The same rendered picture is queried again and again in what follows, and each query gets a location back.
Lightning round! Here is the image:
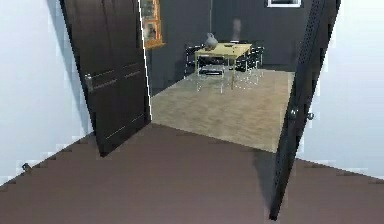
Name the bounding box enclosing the black perforated room door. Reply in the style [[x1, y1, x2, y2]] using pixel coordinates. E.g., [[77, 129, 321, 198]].
[[268, 0, 342, 222]]

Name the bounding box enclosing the round silver door knob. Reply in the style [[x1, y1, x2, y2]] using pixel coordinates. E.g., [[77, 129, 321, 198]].
[[287, 107, 315, 121]]

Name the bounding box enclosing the tan vase with handle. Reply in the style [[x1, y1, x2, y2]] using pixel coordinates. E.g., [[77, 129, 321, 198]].
[[203, 32, 219, 52]]

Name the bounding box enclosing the dark brown room door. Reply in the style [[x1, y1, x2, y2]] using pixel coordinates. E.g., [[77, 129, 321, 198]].
[[59, 0, 153, 158]]

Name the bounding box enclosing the silver door handle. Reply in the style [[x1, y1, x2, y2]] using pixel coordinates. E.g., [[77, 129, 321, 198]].
[[84, 73, 95, 93]]

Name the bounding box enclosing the black metal frame chair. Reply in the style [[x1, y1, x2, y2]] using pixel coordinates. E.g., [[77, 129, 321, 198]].
[[196, 54, 227, 95], [234, 45, 266, 90], [183, 43, 206, 80]]

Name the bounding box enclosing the white framed wall picture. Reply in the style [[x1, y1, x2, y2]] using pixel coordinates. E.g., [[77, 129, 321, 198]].
[[266, 0, 303, 8]]

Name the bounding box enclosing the yellow wooden dining table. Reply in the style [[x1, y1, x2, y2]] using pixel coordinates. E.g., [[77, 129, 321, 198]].
[[194, 42, 253, 91]]

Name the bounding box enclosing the orange framed wall picture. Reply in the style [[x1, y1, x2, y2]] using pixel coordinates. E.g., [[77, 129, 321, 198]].
[[139, 0, 167, 50]]

